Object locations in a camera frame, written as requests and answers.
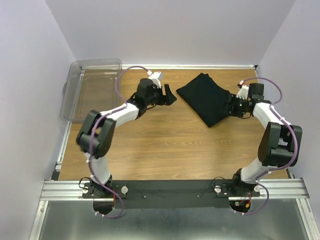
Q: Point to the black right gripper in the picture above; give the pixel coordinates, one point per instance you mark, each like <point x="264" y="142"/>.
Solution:
<point x="233" y="105"/>

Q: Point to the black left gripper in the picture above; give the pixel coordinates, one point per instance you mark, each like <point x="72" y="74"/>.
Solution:
<point x="162" y="95"/>

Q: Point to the black t shirt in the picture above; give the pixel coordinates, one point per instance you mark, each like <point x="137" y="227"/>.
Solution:
<point x="206" y="98"/>

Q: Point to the clear plastic storage bin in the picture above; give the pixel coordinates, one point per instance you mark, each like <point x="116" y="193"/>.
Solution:
<point x="90" y="85"/>

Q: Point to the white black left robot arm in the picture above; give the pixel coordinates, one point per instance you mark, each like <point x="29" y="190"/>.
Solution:
<point x="97" y="131"/>

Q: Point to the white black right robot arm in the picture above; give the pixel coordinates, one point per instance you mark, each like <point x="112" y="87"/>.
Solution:
<point x="280" y="144"/>

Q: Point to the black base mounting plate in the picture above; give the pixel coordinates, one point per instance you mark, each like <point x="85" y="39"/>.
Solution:
<point x="168" y="194"/>

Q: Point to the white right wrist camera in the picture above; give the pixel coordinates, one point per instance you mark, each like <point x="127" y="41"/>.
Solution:
<point x="243" y="91"/>

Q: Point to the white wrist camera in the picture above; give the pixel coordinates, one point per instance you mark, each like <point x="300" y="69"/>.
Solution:
<point x="155" y="77"/>
<point x="243" y="91"/>

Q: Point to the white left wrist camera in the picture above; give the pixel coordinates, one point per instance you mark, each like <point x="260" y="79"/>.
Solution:
<point x="155" y="77"/>

